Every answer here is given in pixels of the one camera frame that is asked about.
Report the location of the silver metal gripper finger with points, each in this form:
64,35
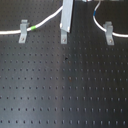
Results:
66,15

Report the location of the middle grey cable clip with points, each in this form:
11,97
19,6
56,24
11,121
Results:
64,38

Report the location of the grey cable clip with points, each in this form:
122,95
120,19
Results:
64,38
108,34
23,27

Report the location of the right grey cable clip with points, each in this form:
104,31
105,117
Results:
108,34

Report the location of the left grey cable clip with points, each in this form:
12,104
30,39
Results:
23,27

